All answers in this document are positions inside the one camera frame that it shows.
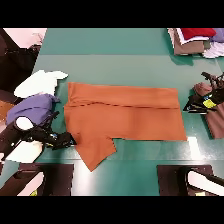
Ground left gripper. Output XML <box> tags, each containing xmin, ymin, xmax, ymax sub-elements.
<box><xmin>49</xmin><ymin>131</ymin><xmax>78</xmax><ymax>151</ymax></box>

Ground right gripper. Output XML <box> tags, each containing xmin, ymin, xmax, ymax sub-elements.
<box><xmin>182</xmin><ymin>93</ymin><xmax>210</xmax><ymax>116</ymax></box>

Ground orange T-shirt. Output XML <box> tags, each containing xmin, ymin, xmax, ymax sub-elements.
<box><xmin>63</xmin><ymin>81</ymin><xmax>189</xmax><ymax>173</ymax></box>

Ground brown garment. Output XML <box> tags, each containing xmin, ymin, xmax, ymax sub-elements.
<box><xmin>192</xmin><ymin>81</ymin><xmax>224</xmax><ymax>140</ymax></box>

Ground purple garment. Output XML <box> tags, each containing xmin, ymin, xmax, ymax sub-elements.
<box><xmin>5</xmin><ymin>93</ymin><xmax>61</xmax><ymax>127</ymax></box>

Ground taupe folded garment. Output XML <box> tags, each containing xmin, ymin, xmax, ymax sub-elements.
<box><xmin>167</xmin><ymin>28</ymin><xmax>206</xmax><ymax>57</ymax></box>

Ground white folded garment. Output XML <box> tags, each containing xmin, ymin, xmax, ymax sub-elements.
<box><xmin>175</xmin><ymin>28</ymin><xmax>224</xmax><ymax>60</ymax></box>

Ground red folded garment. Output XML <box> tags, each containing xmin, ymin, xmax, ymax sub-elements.
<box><xmin>180</xmin><ymin>28</ymin><xmax>218</xmax><ymax>41</ymax></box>

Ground lavender folded garment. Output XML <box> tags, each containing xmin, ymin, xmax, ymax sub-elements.
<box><xmin>209</xmin><ymin>28</ymin><xmax>224</xmax><ymax>44</ymax></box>

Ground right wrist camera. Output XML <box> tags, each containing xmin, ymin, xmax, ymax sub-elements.
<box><xmin>200</xmin><ymin>71</ymin><xmax>224</xmax><ymax>89</ymax></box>

